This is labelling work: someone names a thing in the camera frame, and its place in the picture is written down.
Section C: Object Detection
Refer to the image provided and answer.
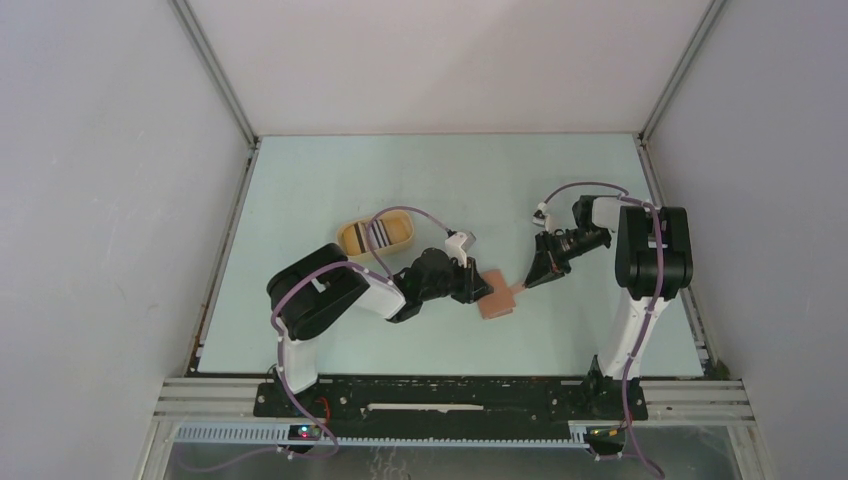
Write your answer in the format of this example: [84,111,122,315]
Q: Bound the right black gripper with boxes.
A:
[526,227,611,288]

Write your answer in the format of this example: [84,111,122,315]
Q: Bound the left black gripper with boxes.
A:
[420,254,493,305]

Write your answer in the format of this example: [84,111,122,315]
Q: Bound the brown leather card holder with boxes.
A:
[477,269,525,320]

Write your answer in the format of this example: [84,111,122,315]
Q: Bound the yellow oval card tray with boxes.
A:
[336,211,415,261]

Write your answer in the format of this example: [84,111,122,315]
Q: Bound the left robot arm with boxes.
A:
[266,243,494,417]

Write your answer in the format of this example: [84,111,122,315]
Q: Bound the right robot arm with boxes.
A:
[523,195,694,418]

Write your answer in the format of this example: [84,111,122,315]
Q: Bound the cards in tray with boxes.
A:
[353,220,392,253]

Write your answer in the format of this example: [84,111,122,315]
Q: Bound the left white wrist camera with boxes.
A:
[444,229,476,268]

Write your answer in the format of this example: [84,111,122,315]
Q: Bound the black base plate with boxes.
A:
[253,374,648,441]

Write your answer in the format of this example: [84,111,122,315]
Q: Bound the grey cable duct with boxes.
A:
[175,422,623,449]

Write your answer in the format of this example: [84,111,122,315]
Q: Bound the aluminium frame rail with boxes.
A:
[154,377,755,427]

